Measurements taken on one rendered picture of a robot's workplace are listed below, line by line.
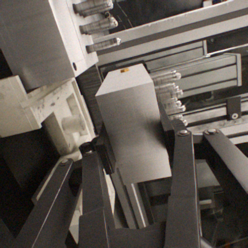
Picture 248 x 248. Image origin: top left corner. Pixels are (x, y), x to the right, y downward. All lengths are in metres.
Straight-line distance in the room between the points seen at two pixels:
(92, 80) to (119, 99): 0.21
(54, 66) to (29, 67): 0.02
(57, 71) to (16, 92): 0.04
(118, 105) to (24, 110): 0.08
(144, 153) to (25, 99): 0.11
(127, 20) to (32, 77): 0.64
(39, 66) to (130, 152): 0.11
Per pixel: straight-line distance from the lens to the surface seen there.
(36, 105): 0.18
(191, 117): 0.40
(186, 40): 0.37
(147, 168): 0.19
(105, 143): 0.16
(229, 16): 0.39
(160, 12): 0.80
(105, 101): 0.16
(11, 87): 0.18
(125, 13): 0.79
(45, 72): 0.17
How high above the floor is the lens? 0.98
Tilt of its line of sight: 7 degrees down
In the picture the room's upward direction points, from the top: 77 degrees clockwise
